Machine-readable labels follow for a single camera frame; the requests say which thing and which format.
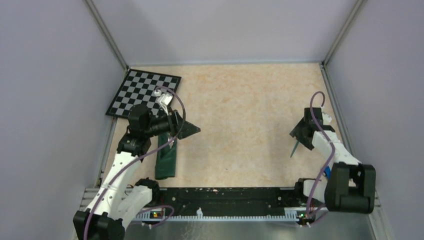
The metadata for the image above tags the silver metal fork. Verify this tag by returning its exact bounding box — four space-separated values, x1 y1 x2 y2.
167 133 175 144

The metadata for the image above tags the teal plastic spoon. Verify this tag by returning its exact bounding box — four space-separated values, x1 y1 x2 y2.
290 140 300 158

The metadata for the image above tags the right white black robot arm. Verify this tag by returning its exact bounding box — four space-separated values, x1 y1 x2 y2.
289 107 377 214

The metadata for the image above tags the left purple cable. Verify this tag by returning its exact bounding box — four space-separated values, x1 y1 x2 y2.
82 86 187 240

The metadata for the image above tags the dark green cloth napkin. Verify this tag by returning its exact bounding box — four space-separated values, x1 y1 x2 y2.
154 140 178 180

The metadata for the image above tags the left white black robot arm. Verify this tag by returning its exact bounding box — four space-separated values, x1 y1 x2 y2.
72 86 201 240

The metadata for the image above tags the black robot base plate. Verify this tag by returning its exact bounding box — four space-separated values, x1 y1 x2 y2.
148 187 308 217

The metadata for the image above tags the blue toy car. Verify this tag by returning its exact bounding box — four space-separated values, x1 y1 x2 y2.
324 166 331 179

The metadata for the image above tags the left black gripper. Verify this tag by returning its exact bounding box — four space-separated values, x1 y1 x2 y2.
144 106 200 139

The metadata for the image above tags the white toothed cable rail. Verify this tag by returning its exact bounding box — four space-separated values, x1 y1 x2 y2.
132 210 299 222

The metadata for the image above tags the black grey checkerboard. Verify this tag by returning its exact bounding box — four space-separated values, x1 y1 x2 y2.
105 69 182 119

